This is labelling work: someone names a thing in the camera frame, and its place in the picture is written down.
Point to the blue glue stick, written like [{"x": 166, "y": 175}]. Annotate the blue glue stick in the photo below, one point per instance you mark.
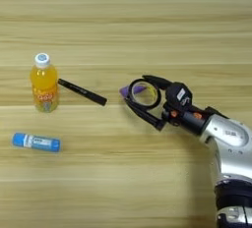
[{"x": 36, "y": 142}]

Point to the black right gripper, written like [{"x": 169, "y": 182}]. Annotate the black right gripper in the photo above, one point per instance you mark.
[{"x": 187, "y": 117}]

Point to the black tape roll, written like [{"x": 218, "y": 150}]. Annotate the black tape roll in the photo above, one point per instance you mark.
[{"x": 158, "y": 94}]

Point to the orange juice bottle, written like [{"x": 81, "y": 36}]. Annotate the orange juice bottle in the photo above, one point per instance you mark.
[{"x": 44, "y": 86}]

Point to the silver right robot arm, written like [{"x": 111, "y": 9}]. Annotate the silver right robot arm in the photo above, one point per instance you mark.
[{"x": 231, "y": 153}]

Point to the black marker pen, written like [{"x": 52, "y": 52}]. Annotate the black marker pen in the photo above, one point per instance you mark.
[{"x": 82, "y": 91}]

